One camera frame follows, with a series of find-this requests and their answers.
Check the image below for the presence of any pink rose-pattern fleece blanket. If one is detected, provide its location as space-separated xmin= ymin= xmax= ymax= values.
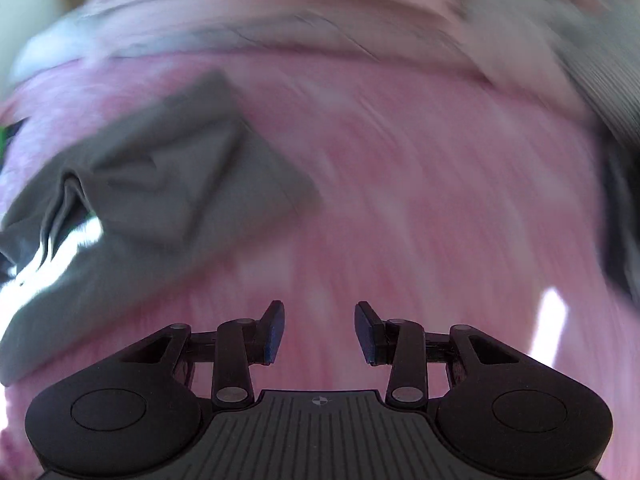
xmin=0 ymin=52 xmax=640 ymax=466

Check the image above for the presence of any dark cloth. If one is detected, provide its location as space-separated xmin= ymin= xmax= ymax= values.
xmin=597 ymin=147 xmax=640 ymax=308

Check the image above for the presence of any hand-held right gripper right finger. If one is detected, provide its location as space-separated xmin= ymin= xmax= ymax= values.
xmin=354 ymin=301 xmax=522 ymax=409

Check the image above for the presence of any grey sweatshirt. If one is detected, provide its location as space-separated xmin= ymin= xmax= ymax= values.
xmin=0 ymin=70 xmax=322 ymax=387

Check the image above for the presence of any pale pink ribbed cloth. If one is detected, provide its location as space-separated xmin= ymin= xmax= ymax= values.
xmin=10 ymin=0 xmax=506 ymax=83

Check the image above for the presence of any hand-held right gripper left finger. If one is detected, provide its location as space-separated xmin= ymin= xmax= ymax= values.
xmin=118 ymin=300 xmax=287 ymax=409

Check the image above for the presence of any grey striped cloth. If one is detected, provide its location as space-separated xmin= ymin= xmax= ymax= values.
xmin=440 ymin=0 xmax=640 ymax=153

